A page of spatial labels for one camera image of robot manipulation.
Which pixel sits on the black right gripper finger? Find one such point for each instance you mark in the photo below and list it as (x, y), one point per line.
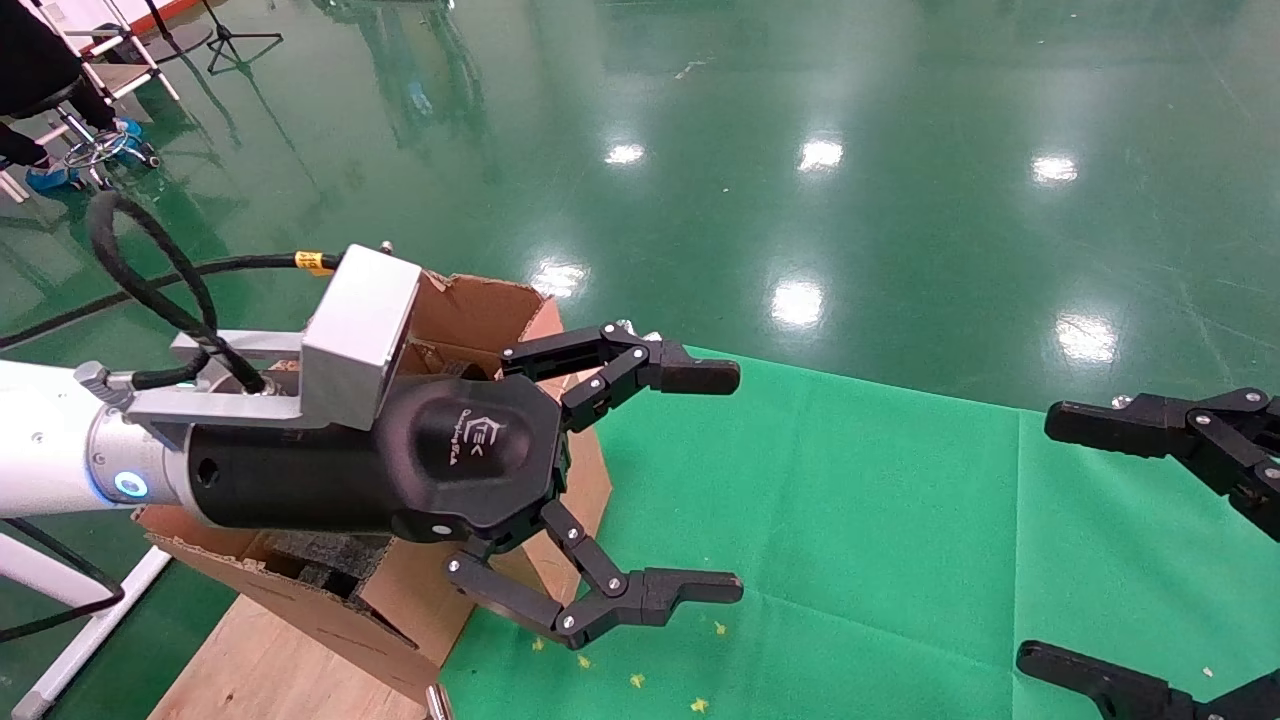
(1130, 425)
(1110, 685)

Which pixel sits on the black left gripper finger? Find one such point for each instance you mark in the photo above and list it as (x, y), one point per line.
(690, 588)
(690, 376)

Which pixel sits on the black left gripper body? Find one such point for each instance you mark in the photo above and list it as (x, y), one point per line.
(470, 450)

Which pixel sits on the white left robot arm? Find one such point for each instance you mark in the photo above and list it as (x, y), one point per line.
(40, 440)

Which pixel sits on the large open cardboard carton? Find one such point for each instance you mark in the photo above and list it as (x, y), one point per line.
(470, 320)

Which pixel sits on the green table cloth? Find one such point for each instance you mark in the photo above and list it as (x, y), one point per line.
(850, 550)

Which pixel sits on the blue shoe cover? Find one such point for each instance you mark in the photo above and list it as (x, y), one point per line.
(130, 128)
(55, 180)

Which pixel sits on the black tripod stand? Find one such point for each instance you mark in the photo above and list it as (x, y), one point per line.
(232, 38)

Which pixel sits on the white metal rack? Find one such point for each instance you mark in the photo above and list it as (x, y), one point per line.
(150, 65)

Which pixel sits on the black pole stand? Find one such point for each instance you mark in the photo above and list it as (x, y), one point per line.
(165, 30)

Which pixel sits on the person in black clothes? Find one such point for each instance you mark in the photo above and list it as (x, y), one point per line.
(30, 60)

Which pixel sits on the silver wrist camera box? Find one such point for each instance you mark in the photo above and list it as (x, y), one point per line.
(360, 320)

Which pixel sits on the white metal table frame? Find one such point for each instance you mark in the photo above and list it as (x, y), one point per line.
(90, 630)

